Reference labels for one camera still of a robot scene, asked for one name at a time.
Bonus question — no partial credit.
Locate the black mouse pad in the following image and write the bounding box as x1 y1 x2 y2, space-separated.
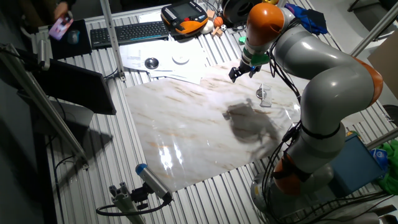
47 19 93 61

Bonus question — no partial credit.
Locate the black monitor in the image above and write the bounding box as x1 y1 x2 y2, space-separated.
30 58 118 116

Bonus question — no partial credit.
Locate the short aluminium camera mount profile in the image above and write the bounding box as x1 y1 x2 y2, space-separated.
108 182 147 224

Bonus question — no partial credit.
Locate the marble pattern board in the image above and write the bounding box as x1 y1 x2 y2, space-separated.
123 58 364 192

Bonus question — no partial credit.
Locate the stack of printed papers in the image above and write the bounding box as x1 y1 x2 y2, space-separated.
119 40 208 86

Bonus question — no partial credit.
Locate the blue box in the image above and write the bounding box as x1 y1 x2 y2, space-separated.
326 133 387 197

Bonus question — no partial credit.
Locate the aluminium frame profile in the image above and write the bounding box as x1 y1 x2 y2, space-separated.
349 1 398 58

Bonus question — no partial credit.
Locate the blue white packet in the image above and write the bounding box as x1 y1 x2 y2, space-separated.
369 147 390 172

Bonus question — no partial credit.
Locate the blue cloth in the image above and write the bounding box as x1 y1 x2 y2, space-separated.
284 2 329 36

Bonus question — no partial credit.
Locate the pink smartphone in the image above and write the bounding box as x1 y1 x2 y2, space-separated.
48 16 75 42

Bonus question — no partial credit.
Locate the person hand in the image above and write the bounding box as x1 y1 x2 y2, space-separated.
53 1 74 21

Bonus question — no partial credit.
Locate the brown cardboard sheet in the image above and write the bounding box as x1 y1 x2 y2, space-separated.
367 30 398 101

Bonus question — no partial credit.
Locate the silver cylinder camera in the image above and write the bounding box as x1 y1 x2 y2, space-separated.
37 39 51 71

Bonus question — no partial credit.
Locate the black filament spool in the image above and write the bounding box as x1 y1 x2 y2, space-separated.
221 0 264 27

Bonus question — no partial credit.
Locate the white egg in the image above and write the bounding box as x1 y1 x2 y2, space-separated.
200 20 215 35

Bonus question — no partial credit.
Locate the aluminium post with foot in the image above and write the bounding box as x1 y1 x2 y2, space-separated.
99 0 127 83

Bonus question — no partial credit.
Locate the grey computer mouse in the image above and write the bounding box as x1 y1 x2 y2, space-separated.
67 29 81 45

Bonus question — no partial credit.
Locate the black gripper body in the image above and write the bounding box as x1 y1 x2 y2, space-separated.
237 60 259 75

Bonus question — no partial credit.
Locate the black camera cable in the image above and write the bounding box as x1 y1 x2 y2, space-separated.
95 198 172 217

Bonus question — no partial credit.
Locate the clear plastic rack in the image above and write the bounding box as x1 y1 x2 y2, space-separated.
259 83 273 108

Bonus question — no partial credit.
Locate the black keyboard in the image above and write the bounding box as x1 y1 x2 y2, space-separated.
90 21 170 50

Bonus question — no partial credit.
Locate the small white plate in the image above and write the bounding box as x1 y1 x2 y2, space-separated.
172 53 191 66

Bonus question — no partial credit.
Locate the round metal bowl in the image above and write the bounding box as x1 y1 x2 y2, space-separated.
144 57 160 70

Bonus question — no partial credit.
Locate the orange black teach pendant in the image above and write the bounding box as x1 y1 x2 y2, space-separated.
160 1 209 36

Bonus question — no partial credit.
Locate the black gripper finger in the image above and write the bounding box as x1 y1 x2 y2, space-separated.
248 65 263 79
228 67 242 83

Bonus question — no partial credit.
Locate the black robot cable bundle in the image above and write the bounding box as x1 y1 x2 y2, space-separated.
261 18 304 224

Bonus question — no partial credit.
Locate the grey camera with blue cap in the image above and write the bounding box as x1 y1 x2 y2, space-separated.
135 163 174 202

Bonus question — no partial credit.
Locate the green cloth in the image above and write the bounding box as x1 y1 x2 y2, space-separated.
377 139 398 195

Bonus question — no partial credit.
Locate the long slanted aluminium profile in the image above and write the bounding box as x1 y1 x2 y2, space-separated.
0 43 90 170

